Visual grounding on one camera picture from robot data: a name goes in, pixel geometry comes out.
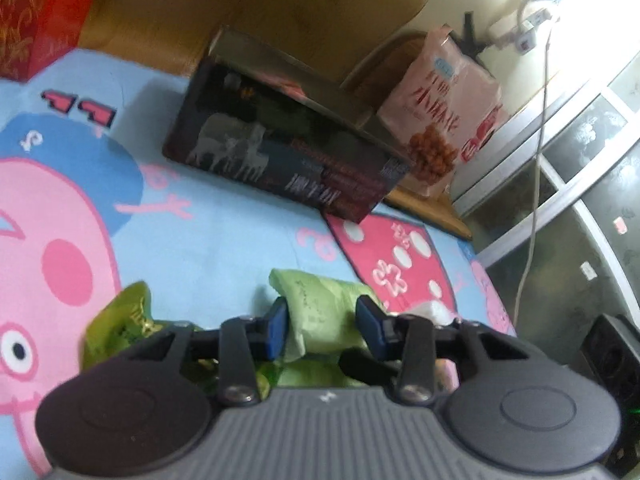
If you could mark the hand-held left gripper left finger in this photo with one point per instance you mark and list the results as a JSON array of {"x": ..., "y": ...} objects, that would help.
[{"x": 277, "y": 327}]

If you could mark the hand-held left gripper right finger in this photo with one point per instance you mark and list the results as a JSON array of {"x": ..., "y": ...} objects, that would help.
[{"x": 370, "y": 327}]

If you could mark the light green snack packet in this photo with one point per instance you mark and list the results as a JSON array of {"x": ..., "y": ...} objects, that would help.
[{"x": 320, "y": 305}]

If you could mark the dark cardboard box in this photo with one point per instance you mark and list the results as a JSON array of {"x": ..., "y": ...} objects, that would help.
[{"x": 280, "y": 160}]

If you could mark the cartoon printed blanket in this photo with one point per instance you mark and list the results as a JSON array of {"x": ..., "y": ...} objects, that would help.
[{"x": 200, "y": 240}]

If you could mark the pink snack bag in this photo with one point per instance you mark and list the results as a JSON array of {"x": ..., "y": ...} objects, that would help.
[{"x": 440, "y": 100}]

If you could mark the black speaker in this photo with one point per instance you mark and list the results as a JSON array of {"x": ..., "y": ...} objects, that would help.
[{"x": 610, "y": 355}]

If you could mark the white framed glass door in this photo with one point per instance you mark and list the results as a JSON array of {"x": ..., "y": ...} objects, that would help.
[{"x": 575, "y": 160}]

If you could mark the black tape strip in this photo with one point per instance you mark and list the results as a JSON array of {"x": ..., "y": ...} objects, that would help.
[
  {"x": 470, "y": 30},
  {"x": 480, "y": 42}
]

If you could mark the wood grain board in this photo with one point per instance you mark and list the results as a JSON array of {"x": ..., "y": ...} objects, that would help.
[{"x": 250, "y": 0}]

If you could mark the white power strip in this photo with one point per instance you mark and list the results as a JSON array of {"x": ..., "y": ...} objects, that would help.
[{"x": 520, "y": 35}]

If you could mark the red gift box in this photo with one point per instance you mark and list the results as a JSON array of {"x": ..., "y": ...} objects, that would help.
[{"x": 35, "y": 20}]

